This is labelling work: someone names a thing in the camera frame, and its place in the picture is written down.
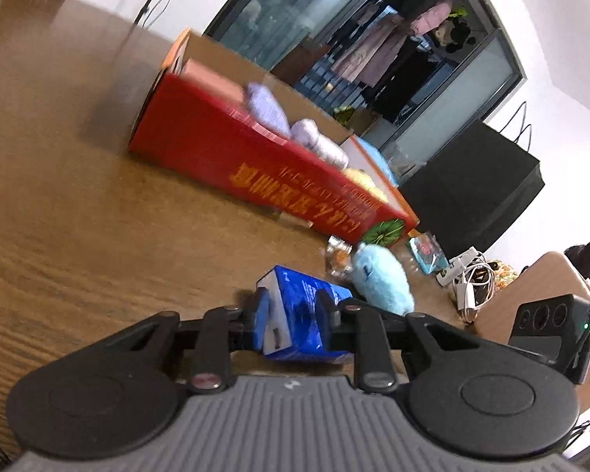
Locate white power strip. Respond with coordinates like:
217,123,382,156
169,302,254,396
435,247,479,287

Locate clear snack wrapper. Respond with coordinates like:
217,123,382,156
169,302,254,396
323,235,356,277

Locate red cardboard box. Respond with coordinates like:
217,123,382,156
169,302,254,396
128,28,420,247

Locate floral patterned cloth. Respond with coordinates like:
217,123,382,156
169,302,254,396
486,260,517,288

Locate balcony railing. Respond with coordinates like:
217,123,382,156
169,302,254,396
295,56,369,111

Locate purple cloth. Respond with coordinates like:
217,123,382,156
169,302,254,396
290,118,351,169
246,83,292,137

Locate light blue tissue pack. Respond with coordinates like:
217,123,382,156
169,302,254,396
355,136,400,186

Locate black paper bag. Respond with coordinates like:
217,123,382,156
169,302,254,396
398,101,546,261

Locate dark fluffy object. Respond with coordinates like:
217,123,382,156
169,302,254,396
564,240,590,290

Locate pink hanging jacket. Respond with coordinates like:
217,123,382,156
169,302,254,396
407,1,454,37

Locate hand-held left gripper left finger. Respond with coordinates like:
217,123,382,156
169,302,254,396
93,289,276,394

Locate tangled cables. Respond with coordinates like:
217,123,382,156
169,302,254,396
451,253,496,324

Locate dark blue tissue pack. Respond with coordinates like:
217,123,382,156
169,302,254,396
256,264,355,365

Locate dark hanging hats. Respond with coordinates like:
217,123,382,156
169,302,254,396
433,17,474,56

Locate light blue plush toy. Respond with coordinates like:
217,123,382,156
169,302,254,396
349,242,416,316

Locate yellow soft toy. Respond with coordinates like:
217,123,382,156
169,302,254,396
341,166,390,203

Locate pink and blue packet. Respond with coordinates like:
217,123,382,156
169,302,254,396
407,230,449,276

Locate pink hanging robe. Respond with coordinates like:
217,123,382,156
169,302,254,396
330,12,401,87

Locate person's right forearm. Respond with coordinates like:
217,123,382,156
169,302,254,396
473,251,590,346

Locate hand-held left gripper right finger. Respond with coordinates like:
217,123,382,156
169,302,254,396
315,292,478,394

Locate sliding glass door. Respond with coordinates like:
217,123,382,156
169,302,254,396
204,0,527,158

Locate black hanging trousers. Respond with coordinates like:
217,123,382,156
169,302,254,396
372,37,441,121

